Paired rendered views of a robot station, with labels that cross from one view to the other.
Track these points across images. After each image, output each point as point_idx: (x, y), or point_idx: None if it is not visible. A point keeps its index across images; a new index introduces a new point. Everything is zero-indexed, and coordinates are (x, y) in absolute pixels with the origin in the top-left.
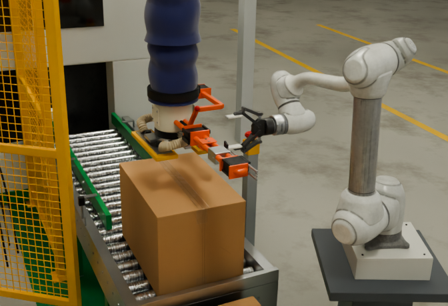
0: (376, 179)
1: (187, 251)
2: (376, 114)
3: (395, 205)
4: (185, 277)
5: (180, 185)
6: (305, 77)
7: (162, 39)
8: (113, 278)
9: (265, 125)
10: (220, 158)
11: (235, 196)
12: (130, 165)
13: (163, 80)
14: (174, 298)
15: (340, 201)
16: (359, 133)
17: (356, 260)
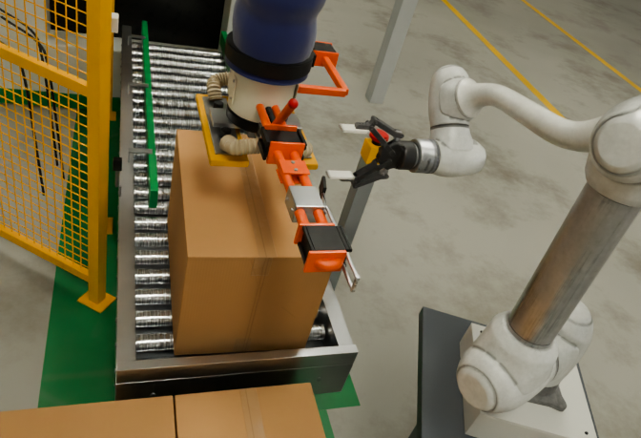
0: None
1: (228, 305)
2: (620, 232)
3: (571, 355)
4: (218, 335)
5: (248, 198)
6: (493, 94)
7: None
8: (120, 302)
9: (402, 155)
10: (299, 223)
11: None
12: (190, 138)
13: (251, 32)
14: (192, 366)
15: (486, 335)
16: (570, 253)
17: (477, 412)
